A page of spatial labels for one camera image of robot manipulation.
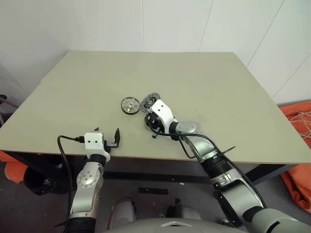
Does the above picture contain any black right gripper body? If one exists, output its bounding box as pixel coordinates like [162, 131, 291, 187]
[147, 110, 167, 139]

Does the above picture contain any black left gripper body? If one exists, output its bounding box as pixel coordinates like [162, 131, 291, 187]
[103, 139, 116, 154]

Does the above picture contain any grey spoked rotor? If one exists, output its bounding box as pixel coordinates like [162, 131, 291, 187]
[140, 92, 161, 115]

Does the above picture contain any round silver black-rimmed motor lid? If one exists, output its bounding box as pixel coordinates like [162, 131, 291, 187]
[121, 96, 141, 115]

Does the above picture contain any black flat floor plate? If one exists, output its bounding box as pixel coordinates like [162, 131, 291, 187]
[138, 187, 169, 196]

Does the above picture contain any grey rounded left leg cover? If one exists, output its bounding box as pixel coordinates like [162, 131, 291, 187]
[107, 197, 137, 229]

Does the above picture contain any grey rounded leg cover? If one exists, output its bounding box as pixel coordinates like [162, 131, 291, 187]
[166, 198, 203, 221]
[107, 197, 137, 229]

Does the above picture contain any black plastic bag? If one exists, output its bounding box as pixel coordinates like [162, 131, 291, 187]
[23, 165, 71, 196]

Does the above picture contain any grey robot torso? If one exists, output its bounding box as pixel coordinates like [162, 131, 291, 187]
[102, 216, 203, 233]

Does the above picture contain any grey rounded right leg cover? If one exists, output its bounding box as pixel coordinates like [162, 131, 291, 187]
[166, 198, 203, 221]

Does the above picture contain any small orange fabric bundle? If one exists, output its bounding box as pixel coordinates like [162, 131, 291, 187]
[0, 150, 28, 184]

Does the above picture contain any large orange fabric sheet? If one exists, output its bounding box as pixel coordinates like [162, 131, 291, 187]
[278, 100, 311, 207]

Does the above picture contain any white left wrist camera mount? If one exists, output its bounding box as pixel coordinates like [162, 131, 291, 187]
[84, 132, 111, 162]

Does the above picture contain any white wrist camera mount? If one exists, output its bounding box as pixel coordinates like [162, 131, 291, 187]
[151, 99, 178, 134]
[84, 132, 111, 162]

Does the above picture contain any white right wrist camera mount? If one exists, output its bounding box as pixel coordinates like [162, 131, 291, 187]
[151, 99, 178, 134]

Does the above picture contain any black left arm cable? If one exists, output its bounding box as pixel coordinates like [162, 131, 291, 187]
[57, 135, 85, 233]

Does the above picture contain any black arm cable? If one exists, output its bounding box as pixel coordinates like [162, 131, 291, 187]
[150, 121, 265, 209]
[57, 135, 85, 233]

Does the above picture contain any dark grey table frame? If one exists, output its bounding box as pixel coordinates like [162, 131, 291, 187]
[7, 151, 300, 184]

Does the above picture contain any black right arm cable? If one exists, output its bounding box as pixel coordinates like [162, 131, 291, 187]
[150, 121, 265, 209]

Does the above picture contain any white cord bundle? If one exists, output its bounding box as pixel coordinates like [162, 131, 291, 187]
[283, 108, 311, 139]

